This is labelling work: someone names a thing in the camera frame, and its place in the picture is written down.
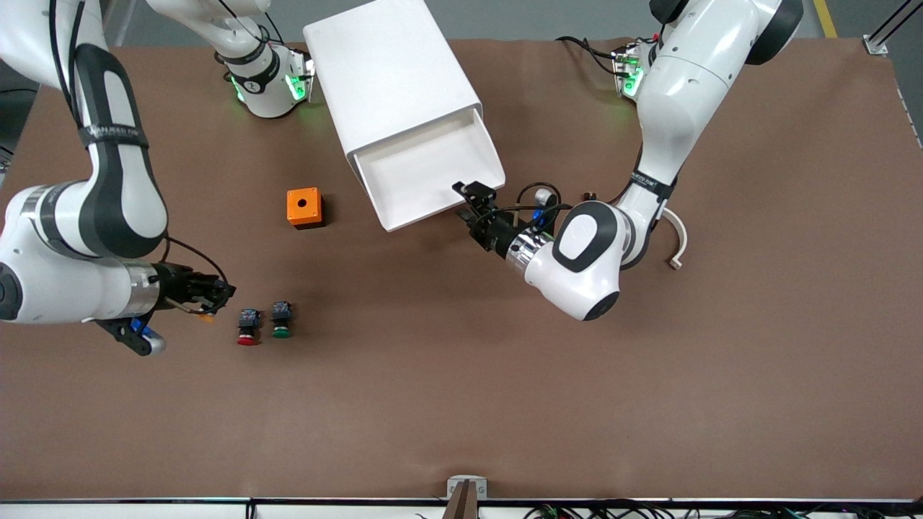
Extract white sliding drawer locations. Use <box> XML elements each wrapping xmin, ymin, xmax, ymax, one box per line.
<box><xmin>353</xmin><ymin>108</ymin><xmax>506</xmax><ymax>233</ymax></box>

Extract red mushroom push button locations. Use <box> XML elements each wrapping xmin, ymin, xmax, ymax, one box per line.
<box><xmin>237</xmin><ymin>308</ymin><xmax>262</xmax><ymax>347</ymax></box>

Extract white drawer cabinet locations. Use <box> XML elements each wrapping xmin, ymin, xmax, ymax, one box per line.
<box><xmin>303</xmin><ymin>0</ymin><xmax>482</xmax><ymax>181</ymax></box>

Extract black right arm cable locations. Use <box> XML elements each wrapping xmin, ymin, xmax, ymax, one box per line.
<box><xmin>164</xmin><ymin>236</ymin><xmax>230</xmax><ymax>290</ymax></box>

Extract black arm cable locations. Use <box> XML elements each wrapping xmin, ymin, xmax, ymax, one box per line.
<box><xmin>164</xmin><ymin>236</ymin><xmax>230</xmax><ymax>290</ymax></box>
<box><xmin>496</xmin><ymin>181</ymin><xmax>574</xmax><ymax>226</ymax></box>

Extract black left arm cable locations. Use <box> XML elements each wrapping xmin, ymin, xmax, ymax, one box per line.
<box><xmin>496</xmin><ymin>181</ymin><xmax>574</xmax><ymax>226</ymax></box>

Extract orange button enclosure box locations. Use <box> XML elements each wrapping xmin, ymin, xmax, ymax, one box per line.
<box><xmin>286</xmin><ymin>187</ymin><xmax>325</xmax><ymax>231</ymax></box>

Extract white curved plastic bracket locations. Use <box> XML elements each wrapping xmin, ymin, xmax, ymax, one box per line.
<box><xmin>662</xmin><ymin>208</ymin><xmax>689</xmax><ymax>271</ymax></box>

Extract grey table edge bracket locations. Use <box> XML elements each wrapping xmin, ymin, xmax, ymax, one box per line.
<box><xmin>442</xmin><ymin>475</ymin><xmax>489</xmax><ymax>519</ymax></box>

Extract aluminium frame profile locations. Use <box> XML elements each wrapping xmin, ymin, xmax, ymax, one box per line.
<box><xmin>864</xmin><ymin>0</ymin><xmax>923</xmax><ymax>56</ymax></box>

